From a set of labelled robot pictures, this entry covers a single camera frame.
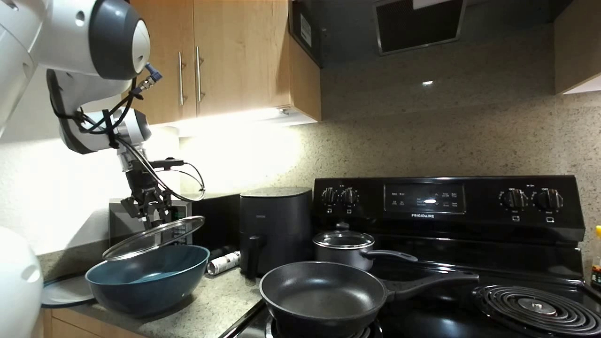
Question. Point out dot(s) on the black electric stove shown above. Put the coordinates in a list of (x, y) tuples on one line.
[(476, 250)]

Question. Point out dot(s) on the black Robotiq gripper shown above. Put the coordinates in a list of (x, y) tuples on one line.
[(148, 189)]

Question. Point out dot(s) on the small black saucepan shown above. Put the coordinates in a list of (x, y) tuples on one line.
[(349, 254)]

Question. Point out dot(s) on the small glass saucepan lid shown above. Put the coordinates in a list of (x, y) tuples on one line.
[(343, 239)]

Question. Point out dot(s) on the wooden wall cabinet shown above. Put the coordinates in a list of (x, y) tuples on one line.
[(238, 57), (580, 44)]

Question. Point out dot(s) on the blue bowl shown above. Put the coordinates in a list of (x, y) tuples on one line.
[(148, 282)]

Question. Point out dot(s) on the under cabinet light strip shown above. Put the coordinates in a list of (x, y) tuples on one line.
[(238, 115)]

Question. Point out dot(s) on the black range hood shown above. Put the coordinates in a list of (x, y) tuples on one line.
[(377, 29)]

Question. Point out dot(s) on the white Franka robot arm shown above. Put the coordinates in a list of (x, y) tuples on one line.
[(63, 31)]

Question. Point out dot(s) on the yellow box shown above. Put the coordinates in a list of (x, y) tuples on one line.
[(599, 232)]

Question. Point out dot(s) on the black frying pan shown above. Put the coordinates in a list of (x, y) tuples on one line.
[(322, 297)]

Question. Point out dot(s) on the patterned paper roll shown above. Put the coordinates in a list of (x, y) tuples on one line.
[(225, 264)]

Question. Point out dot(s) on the blue rimmed flat plate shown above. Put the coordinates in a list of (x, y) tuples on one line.
[(63, 292)]

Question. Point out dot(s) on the black air fryer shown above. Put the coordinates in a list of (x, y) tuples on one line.
[(275, 228)]

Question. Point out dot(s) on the black coil stove burner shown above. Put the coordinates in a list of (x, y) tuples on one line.
[(538, 309)]

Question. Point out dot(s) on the glass pan lid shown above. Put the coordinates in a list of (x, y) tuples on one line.
[(153, 237)]

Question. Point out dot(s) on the black stove knob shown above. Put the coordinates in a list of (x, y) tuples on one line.
[(349, 200), (514, 200), (548, 200), (330, 198)]

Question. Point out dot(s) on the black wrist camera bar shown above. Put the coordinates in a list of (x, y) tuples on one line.
[(168, 164)]

